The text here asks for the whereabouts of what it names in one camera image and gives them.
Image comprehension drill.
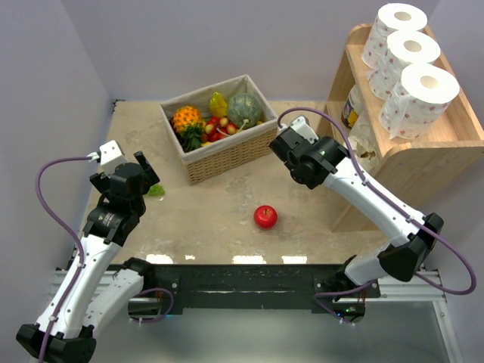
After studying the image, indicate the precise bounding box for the floral roll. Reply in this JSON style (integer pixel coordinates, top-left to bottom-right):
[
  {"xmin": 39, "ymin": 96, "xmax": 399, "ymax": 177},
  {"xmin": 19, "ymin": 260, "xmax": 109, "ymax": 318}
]
[
  {"xmin": 367, "ymin": 30, "xmax": 441, "ymax": 101},
  {"xmin": 361, "ymin": 3, "xmax": 427, "ymax": 69},
  {"xmin": 379, "ymin": 64, "xmax": 461, "ymax": 140}
]

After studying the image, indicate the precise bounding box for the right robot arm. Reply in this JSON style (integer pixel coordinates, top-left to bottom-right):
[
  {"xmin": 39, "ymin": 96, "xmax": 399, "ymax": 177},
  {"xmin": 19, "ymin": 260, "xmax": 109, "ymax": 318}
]
[{"xmin": 269, "ymin": 127, "xmax": 443, "ymax": 297}]

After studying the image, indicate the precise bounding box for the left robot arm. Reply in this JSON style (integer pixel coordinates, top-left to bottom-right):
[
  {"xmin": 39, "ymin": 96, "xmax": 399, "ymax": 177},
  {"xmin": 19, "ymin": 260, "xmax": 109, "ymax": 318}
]
[{"xmin": 16, "ymin": 147, "xmax": 160, "ymax": 362}]

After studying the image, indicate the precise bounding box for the wooden two-tier shelf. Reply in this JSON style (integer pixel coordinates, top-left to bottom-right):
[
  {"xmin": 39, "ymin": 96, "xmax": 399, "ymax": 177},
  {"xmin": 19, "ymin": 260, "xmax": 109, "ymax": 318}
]
[{"xmin": 314, "ymin": 22, "xmax": 484, "ymax": 233}]

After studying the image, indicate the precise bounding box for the green grape bunch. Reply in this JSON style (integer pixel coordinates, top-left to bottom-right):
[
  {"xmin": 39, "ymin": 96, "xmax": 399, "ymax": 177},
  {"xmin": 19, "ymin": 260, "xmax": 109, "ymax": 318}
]
[{"xmin": 147, "ymin": 184, "xmax": 165, "ymax": 197}]

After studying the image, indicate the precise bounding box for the wicker basket with liner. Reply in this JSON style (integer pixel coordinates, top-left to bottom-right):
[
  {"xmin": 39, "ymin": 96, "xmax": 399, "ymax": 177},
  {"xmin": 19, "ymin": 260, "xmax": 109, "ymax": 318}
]
[{"xmin": 160, "ymin": 75, "xmax": 278, "ymax": 185}]

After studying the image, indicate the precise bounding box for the green netted melon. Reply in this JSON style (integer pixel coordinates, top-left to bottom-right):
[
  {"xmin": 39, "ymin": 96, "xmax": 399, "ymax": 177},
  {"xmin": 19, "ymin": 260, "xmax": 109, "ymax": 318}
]
[{"xmin": 227, "ymin": 93, "xmax": 262, "ymax": 129}]

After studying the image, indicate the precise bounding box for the orange pineapple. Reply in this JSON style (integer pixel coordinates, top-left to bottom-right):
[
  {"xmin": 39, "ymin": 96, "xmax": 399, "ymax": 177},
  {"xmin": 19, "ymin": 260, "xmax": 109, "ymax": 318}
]
[{"xmin": 172, "ymin": 106, "xmax": 205, "ymax": 152}]

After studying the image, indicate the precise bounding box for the red lychee cluster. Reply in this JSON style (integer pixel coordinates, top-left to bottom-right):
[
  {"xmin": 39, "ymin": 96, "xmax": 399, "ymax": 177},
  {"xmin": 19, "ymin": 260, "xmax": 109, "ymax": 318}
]
[{"xmin": 201, "ymin": 116, "xmax": 239, "ymax": 144}]

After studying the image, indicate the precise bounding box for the red apple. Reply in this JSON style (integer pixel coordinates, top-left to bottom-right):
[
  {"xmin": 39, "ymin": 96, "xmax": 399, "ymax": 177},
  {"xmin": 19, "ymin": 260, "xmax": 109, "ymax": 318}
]
[{"xmin": 253, "ymin": 205, "xmax": 278, "ymax": 230}]

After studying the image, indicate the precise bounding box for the yellow banana bunch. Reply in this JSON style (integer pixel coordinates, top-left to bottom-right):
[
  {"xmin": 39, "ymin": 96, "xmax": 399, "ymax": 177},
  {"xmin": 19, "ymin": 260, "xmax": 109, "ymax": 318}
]
[{"xmin": 209, "ymin": 92, "xmax": 227, "ymax": 118}]

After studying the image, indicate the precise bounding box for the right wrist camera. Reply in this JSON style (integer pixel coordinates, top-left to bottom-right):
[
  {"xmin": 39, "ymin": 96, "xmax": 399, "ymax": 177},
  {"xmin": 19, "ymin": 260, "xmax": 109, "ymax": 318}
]
[{"xmin": 290, "ymin": 115, "xmax": 319, "ymax": 144}]

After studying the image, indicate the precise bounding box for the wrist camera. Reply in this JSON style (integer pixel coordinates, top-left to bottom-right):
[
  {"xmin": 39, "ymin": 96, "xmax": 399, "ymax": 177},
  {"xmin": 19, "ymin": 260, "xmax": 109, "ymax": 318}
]
[
  {"xmin": 99, "ymin": 140, "xmax": 128, "ymax": 176},
  {"xmin": 290, "ymin": 115, "xmax": 319, "ymax": 144}
]

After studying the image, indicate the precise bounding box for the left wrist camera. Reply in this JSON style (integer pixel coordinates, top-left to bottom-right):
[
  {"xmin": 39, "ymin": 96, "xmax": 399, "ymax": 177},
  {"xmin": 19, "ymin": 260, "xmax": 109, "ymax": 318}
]
[{"xmin": 99, "ymin": 140, "xmax": 128, "ymax": 176}]

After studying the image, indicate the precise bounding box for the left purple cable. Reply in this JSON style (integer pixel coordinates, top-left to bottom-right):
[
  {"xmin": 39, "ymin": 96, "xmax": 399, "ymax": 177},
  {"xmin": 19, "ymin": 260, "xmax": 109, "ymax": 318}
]
[{"xmin": 34, "ymin": 150, "xmax": 102, "ymax": 363}]

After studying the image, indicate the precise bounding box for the black base frame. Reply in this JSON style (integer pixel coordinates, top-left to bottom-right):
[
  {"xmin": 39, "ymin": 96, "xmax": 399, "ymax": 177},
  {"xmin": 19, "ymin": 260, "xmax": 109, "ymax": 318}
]
[{"xmin": 120, "ymin": 258, "xmax": 380, "ymax": 319}]

